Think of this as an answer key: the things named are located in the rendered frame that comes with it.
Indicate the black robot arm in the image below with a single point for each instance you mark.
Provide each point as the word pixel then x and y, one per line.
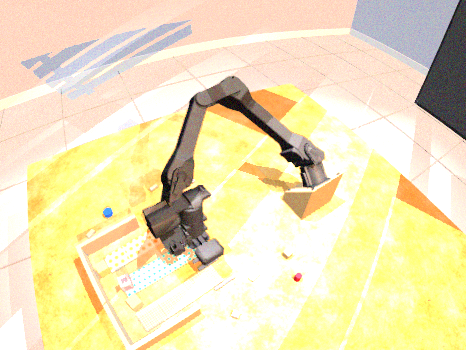
pixel 163 218

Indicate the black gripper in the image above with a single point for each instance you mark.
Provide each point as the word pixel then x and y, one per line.
pixel 206 252

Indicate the red cylinder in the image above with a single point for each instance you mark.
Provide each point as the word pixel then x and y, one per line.
pixel 297 276

